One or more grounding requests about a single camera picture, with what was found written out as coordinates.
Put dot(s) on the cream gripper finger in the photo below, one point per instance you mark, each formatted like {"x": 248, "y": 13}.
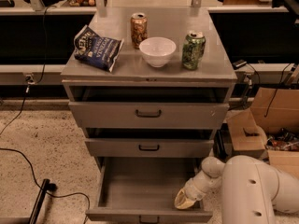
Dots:
{"x": 184, "y": 200}

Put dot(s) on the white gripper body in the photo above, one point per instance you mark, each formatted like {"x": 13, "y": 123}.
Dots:
{"x": 196, "y": 192}

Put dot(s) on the grey bottom drawer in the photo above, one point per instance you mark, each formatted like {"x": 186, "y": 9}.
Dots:
{"x": 143, "y": 190}

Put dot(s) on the grey drawer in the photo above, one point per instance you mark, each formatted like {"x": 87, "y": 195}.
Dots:
{"x": 148, "y": 115}
{"x": 161, "y": 148}
{"x": 143, "y": 190}

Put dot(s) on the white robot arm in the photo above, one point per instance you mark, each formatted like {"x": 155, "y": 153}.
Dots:
{"x": 251, "y": 190}

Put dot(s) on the grey middle drawer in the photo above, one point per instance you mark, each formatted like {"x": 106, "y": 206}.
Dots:
{"x": 161, "y": 148}

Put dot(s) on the grey metal drawer cabinet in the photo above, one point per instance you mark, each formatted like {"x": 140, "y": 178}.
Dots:
{"x": 132, "y": 80}

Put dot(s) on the grey top drawer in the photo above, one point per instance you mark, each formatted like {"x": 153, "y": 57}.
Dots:
{"x": 148, "y": 115}

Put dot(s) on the snack packets in box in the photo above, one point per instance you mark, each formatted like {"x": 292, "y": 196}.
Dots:
{"x": 284, "y": 140}

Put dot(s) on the cardboard box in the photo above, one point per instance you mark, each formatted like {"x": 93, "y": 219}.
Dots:
{"x": 270, "y": 111}

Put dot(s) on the small black device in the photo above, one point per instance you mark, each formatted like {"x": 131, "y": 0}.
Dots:
{"x": 239, "y": 64}

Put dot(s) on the black metal stand leg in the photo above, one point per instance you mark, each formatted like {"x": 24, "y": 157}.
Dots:
{"x": 32, "y": 219}

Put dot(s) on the green soda can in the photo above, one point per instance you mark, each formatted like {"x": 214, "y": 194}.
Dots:
{"x": 193, "y": 50}

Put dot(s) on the white bowl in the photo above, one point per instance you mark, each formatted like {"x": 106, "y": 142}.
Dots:
{"x": 157, "y": 51}

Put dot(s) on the blue chip bag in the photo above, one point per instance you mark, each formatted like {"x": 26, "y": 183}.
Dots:
{"x": 95, "y": 50}

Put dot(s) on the orange soda can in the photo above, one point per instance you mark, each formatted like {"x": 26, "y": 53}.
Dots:
{"x": 139, "y": 31}

